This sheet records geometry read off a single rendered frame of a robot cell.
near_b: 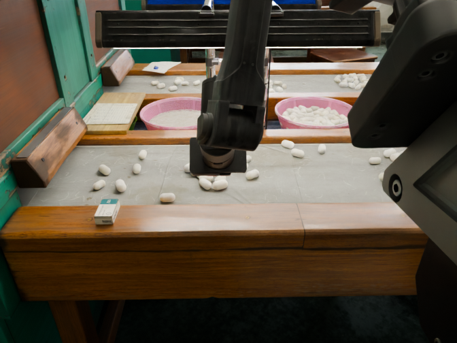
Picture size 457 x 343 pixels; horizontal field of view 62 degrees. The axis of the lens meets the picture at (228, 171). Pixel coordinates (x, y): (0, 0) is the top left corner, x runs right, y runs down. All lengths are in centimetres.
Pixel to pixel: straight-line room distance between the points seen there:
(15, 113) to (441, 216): 87
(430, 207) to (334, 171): 81
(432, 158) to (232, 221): 59
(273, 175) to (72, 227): 48
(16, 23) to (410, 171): 90
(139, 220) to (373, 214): 47
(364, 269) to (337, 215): 13
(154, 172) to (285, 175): 33
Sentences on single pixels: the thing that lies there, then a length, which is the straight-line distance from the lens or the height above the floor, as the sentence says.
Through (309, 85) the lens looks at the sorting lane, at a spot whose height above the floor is 74.
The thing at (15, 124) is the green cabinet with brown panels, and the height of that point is 90.
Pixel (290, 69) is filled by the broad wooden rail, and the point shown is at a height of 76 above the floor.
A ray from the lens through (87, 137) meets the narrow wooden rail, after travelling 116.
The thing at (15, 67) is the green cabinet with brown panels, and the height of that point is 101.
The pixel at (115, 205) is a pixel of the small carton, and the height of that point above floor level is 78.
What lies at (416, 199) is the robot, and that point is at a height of 112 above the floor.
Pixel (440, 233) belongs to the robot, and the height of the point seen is 112.
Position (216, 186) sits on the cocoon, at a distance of 88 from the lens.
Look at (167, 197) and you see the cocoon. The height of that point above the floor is 76.
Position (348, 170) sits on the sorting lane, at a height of 74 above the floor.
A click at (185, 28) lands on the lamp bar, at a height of 108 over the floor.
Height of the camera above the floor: 123
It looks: 31 degrees down
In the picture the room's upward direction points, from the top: straight up
